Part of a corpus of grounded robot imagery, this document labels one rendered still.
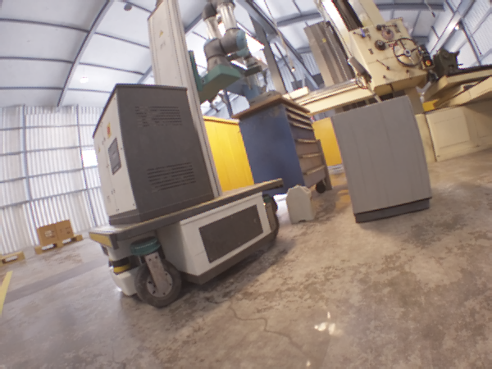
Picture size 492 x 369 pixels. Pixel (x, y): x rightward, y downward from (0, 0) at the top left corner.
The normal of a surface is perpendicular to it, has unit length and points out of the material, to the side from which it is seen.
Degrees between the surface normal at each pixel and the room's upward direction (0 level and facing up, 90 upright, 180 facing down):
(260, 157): 90
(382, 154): 90
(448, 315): 0
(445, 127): 90
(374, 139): 90
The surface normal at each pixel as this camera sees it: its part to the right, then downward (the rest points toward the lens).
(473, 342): -0.25, -0.97
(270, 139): -0.54, 0.16
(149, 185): 0.73, -0.18
